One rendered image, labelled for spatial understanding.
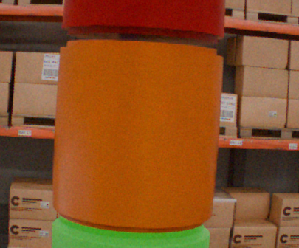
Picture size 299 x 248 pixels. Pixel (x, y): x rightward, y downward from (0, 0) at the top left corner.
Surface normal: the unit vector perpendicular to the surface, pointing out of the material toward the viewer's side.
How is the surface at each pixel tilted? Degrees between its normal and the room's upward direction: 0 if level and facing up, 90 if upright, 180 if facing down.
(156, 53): 90
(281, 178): 90
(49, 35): 90
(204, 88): 90
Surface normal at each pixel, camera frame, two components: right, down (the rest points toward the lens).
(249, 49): 0.08, 0.07
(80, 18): -0.71, 0.00
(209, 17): 0.70, 0.09
